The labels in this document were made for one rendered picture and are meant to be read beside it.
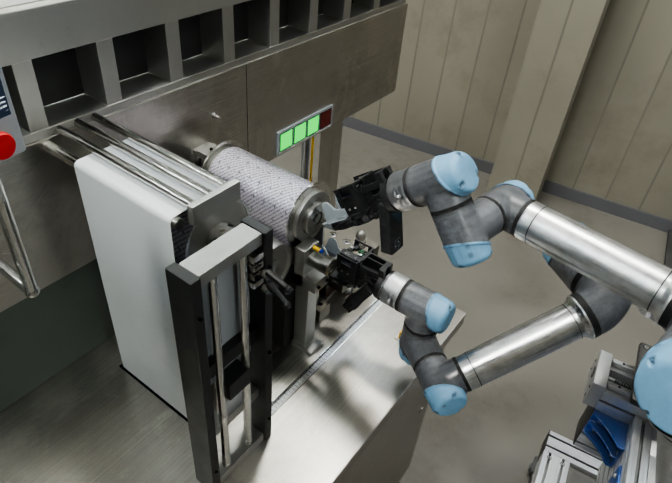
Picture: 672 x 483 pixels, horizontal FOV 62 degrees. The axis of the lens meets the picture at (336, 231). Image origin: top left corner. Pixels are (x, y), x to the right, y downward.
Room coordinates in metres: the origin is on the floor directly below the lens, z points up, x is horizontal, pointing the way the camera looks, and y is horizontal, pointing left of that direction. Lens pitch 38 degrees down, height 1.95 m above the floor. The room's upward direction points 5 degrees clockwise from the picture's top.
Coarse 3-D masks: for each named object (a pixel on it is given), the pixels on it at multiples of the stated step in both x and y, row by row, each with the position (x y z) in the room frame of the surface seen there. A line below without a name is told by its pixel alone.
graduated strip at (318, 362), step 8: (376, 304) 1.05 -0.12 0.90; (368, 312) 1.02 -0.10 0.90; (360, 320) 0.99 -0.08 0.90; (352, 328) 0.96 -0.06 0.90; (344, 336) 0.93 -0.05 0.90; (336, 344) 0.90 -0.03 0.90; (328, 352) 0.88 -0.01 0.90; (320, 360) 0.85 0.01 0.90; (312, 368) 0.83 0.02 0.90; (304, 376) 0.80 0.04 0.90; (296, 384) 0.78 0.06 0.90; (288, 392) 0.75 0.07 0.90; (280, 400) 0.73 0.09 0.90; (272, 408) 0.71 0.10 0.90
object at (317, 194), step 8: (312, 192) 0.95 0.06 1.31; (320, 192) 0.96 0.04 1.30; (304, 200) 0.92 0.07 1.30; (312, 200) 0.94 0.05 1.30; (328, 200) 0.98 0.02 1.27; (304, 208) 0.91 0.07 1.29; (296, 216) 0.90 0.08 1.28; (296, 224) 0.90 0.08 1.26; (296, 232) 0.90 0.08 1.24; (304, 232) 0.93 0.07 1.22
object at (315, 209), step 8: (320, 200) 0.96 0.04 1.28; (312, 208) 0.92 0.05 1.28; (320, 208) 0.94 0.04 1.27; (304, 216) 0.92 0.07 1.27; (312, 216) 0.92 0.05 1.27; (320, 216) 0.94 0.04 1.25; (304, 224) 0.91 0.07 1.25; (312, 224) 0.92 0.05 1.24; (320, 224) 0.95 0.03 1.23; (312, 232) 0.92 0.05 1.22
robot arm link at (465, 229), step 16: (448, 208) 0.77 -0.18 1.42; (464, 208) 0.77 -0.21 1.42; (480, 208) 0.80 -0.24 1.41; (496, 208) 0.81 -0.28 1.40; (448, 224) 0.76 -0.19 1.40; (464, 224) 0.75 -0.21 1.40; (480, 224) 0.77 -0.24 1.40; (496, 224) 0.79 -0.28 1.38; (448, 240) 0.75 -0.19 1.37; (464, 240) 0.74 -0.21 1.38; (480, 240) 0.75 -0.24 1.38; (448, 256) 0.75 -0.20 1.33; (464, 256) 0.73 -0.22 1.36; (480, 256) 0.73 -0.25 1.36
